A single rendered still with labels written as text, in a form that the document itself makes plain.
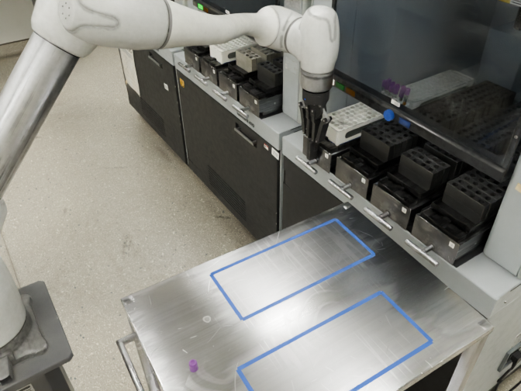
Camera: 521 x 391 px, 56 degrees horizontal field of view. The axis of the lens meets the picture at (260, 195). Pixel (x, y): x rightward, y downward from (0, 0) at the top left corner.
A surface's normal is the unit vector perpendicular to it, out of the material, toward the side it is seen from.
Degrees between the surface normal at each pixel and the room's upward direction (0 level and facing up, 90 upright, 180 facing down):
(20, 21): 90
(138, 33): 100
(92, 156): 0
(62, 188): 0
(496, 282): 0
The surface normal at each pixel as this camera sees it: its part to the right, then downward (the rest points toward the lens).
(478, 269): -0.01, -0.78
